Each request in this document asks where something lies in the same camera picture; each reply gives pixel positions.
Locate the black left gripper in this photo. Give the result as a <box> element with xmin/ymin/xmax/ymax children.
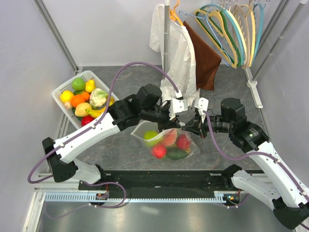
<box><xmin>141</xmin><ymin>100</ymin><xmax>181</xmax><ymax>132</ymax></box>

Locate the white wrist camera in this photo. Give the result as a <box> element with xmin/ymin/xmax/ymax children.
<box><xmin>169</xmin><ymin>99</ymin><xmax>188</xmax><ymax>120</ymax></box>
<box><xmin>192</xmin><ymin>97</ymin><xmax>209</xmax><ymax>121</ymax></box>

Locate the white plastic fruit basket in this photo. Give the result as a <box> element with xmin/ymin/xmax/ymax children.
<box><xmin>52</xmin><ymin>71</ymin><xmax>118</xmax><ymax>129</ymax></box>

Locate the dark green avocado toy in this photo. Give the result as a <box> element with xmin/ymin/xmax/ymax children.
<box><xmin>166</xmin><ymin>147</ymin><xmax>188</xmax><ymax>160</ymax></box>

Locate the clear spotted zip top bag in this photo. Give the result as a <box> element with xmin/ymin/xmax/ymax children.
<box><xmin>131</xmin><ymin>121</ymin><xmax>200</xmax><ymax>160</ymax></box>

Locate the yellow lemon toy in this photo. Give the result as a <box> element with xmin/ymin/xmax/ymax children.
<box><xmin>60</xmin><ymin>90</ymin><xmax>74</xmax><ymax>103</ymax></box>

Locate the blue clothes hanger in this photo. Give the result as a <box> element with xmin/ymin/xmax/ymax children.
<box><xmin>200</xmin><ymin>4</ymin><xmax>246</xmax><ymax>67</ymax></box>

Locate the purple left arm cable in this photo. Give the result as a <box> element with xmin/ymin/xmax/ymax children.
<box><xmin>27</xmin><ymin>61</ymin><xmax>182</xmax><ymax>219</ymax></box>

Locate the beige clothes hanger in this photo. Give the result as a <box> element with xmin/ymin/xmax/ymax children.
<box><xmin>233</xmin><ymin>0</ymin><xmax>256</xmax><ymax>69</ymax></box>

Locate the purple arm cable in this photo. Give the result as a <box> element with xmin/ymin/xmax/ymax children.
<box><xmin>27</xmin><ymin>61</ymin><xmax>182</xmax><ymax>219</ymax></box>
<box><xmin>204</xmin><ymin>110</ymin><xmax>309</xmax><ymax>230</ymax></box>

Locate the green apple toy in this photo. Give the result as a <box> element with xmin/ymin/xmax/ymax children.
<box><xmin>143</xmin><ymin>130</ymin><xmax>160</xmax><ymax>147</ymax></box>

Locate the grey diagonal rack pole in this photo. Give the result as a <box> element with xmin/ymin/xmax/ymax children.
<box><xmin>244</xmin><ymin>0</ymin><xmax>309</xmax><ymax>109</ymax></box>

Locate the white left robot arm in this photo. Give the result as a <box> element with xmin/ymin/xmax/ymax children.
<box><xmin>42</xmin><ymin>84</ymin><xmax>187</xmax><ymax>190</ymax></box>

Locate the teal clothes hanger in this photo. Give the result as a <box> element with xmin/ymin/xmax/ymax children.
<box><xmin>252</xmin><ymin>3</ymin><xmax>264</xmax><ymax>64</ymax></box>

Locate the aluminium frame rail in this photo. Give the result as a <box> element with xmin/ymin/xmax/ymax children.
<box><xmin>34</xmin><ymin>0</ymin><xmax>79</xmax><ymax>73</ymax></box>

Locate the grey metal rack pole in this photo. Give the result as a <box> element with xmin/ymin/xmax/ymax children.
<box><xmin>163</xmin><ymin>0</ymin><xmax>170</xmax><ymax>73</ymax></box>

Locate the red pomegranate toy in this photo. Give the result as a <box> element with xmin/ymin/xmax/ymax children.
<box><xmin>176</xmin><ymin>134</ymin><xmax>190</xmax><ymax>150</ymax></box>

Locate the yellow clothes hanger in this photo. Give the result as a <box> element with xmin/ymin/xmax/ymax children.
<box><xmin>197</xmin><ymin>9</ymin><xmax>240</xmax><ymax>68</ymax></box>

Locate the orange toy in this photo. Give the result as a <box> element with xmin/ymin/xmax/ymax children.
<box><xmin>70</xmin><ymin>95</ymin><xmax>85</xmax><ymax>108</ymax></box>

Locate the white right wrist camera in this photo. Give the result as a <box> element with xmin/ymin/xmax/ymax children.
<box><xmin>192</xmin><ymin>97</ymin><xmax>209</xmax><ymax>121</ymax></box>

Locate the light blue cable duct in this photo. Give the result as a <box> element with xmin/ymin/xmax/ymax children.
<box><xmin>45</xmin><ymin>192</ymin><xmax>227</xmax><ymax>203</ymax></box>

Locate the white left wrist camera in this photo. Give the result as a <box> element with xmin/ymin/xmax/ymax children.
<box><xmin>169</xmin><ymin>99</ymin><xmax>188</xmax><ymax>120</ymax></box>

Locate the light blue wire hanger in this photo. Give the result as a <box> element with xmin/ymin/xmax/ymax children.
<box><xmin>179</xmin><ymin>9</ymin><xmax>234</xmax><ymax>66</ymax></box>

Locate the small garlic bulb toy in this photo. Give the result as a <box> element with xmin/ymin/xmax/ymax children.
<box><xmin>64</xmin><ymin>101</ymin><xmax>73</xmax><ymax>109</ymax></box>

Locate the yellow pear toy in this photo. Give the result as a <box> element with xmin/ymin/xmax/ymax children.
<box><xmin>85</xmin><ymin>79</ymin><xmax>96</xmax><ymax>93</ymax></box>

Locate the orange clothes hanger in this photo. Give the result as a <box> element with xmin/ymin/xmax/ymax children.
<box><xmin>169</xmin><ymin>0</ymin><xmax>183</xmax><ymax>26</ymax></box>

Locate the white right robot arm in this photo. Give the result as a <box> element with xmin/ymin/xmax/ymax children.
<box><xmin>183</xmin><ymin>98</ymin><xmax>309</xmax><ymax>230</ymax></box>

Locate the yellow banana toy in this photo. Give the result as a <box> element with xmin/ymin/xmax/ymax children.
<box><xmin>86</xmin><ymin>97</ymin><xmax>115</xmax><ymax>118</ymax></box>

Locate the red tomato toy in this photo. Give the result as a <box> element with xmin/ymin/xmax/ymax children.
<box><xmin>81</xmin><ymin>115</ymin><xmax>95</xmax><ymax>127</ymax></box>

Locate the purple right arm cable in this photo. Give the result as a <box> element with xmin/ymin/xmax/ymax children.
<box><xmin>204</xmin><ymin>110</ymin><xmax>309</xmax><ymax>230</ymax></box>

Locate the red apple toy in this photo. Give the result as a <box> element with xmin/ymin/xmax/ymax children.
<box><xmin>151</xmin><ymin>144</ymin><xmax>167</xmax><ymax>159</ymax></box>

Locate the white garment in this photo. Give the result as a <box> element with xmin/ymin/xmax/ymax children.
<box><xmin>149</xmin><ymin>4</ymin><xmax>199</xmax><ymax>106</ymax></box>

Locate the green tomato toy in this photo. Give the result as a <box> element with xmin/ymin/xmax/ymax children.
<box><xmin>71</xmin><ymin>77</ymin><xmax>85</xmax><ymax>91</ymax></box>

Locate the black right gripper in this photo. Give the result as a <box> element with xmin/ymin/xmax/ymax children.
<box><xmin>182</xmin><ymin>111</ymin><xmax>234</xmax><ymax>138</ymax></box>

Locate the green clothes hanger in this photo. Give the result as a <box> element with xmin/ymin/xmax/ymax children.
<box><xmin>195</xmin><ymin>4</ymin><xmax>245</xmax><ymax>68</ymax></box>

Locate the brown towel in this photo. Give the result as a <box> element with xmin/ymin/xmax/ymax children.
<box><xmin>183</xmin><ymin>21</ymin><xmax>222</xmax><ymax>91</ymax></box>

